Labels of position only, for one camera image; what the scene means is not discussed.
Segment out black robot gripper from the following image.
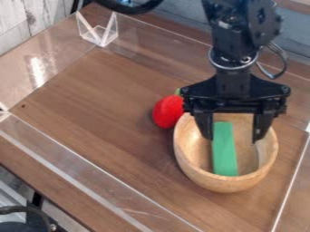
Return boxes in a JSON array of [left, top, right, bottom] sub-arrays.
[[180, 72, 291, 143]]

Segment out green rectangular block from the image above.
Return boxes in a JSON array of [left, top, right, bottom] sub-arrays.
[[212, 121, 239, 177]]

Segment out brown wooden bowl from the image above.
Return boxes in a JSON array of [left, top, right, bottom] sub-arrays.
[[173, 113, 278, 193]]

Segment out red toy strawberry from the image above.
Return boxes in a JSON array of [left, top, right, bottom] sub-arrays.
[[151, 88, 184, 129]]

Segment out clear acrylic front barrier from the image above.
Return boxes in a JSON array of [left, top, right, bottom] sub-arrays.
[[0, 105, 202, 232]]

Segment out black clamp with screw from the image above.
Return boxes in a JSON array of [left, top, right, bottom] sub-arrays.
[[25, 202, 68, 232]]

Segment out black cable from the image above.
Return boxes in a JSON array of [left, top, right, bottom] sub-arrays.
[[0, 205, 45, 232]]

